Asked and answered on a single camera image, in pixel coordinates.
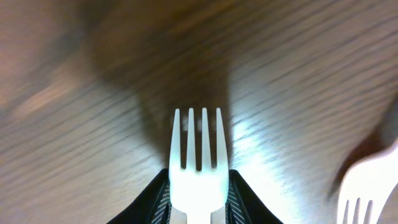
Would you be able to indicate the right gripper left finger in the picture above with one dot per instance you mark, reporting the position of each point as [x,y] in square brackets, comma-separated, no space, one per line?
[152,206]

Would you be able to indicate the white plastic fork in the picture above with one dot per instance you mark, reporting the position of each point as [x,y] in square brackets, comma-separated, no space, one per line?
[198,193]

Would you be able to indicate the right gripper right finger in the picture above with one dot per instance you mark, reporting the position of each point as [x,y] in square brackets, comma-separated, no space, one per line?
[243,206]

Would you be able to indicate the pink plastic fork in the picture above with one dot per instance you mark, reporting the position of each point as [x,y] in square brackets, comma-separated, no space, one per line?
[371,179]

